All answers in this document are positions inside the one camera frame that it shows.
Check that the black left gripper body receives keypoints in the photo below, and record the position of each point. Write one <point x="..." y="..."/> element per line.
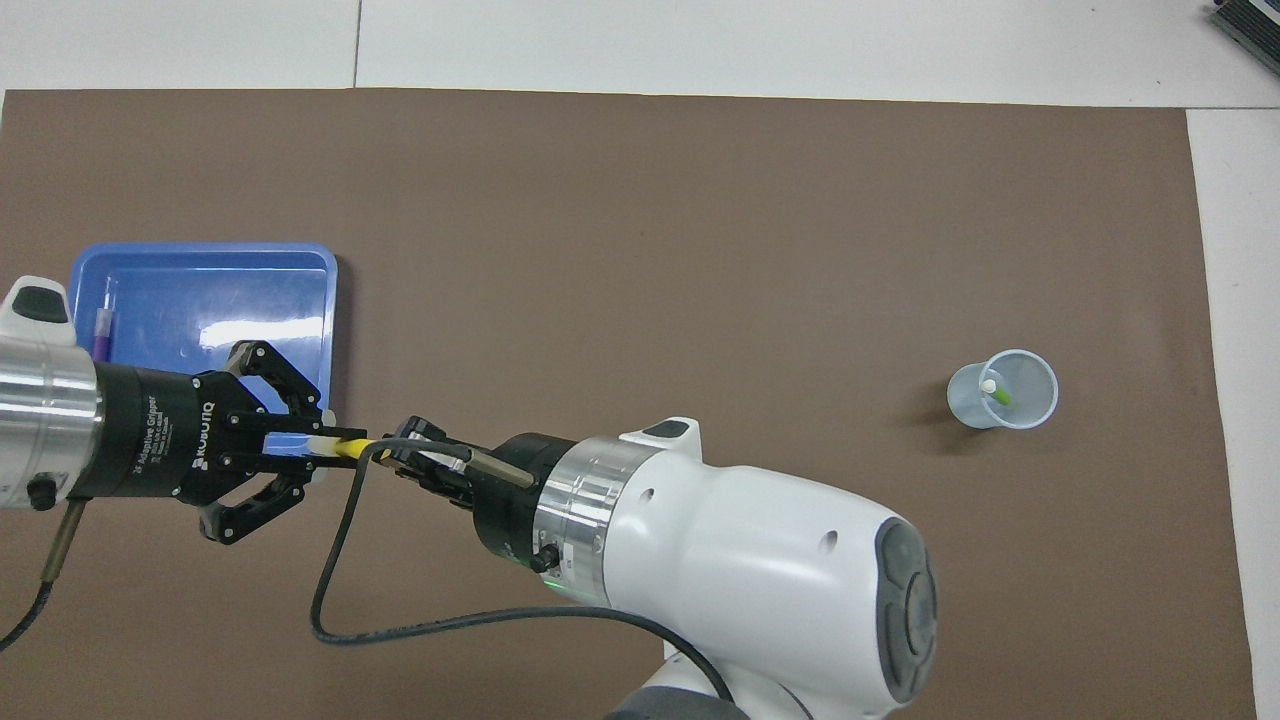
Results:
<point x="150" y="435"/>

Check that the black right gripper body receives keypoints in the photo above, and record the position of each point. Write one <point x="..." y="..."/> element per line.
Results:
<point x="510" y="510"/>

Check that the yellow pen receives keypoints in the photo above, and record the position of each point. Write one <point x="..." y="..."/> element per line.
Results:
<point x="350" y="447"/>

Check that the purple pen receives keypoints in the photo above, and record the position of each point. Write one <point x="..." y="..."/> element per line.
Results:
<point x="103" y="340"/>

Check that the green pen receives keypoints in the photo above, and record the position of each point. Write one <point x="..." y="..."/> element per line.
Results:
<point x="1000" y="396"/>

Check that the blue plastic tray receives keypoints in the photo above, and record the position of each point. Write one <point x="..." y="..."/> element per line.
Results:
<point x="200" y="290"/>

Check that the brown table mat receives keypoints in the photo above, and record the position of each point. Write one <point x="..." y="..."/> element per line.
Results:
<point x="700" y="200"/>

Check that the translucent plastic cup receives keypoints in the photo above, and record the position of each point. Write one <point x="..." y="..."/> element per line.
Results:
<point x="975" y="410"/>

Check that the dark ribbed device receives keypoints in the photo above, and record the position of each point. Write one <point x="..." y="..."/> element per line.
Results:
<point x="1250" y="20"/>

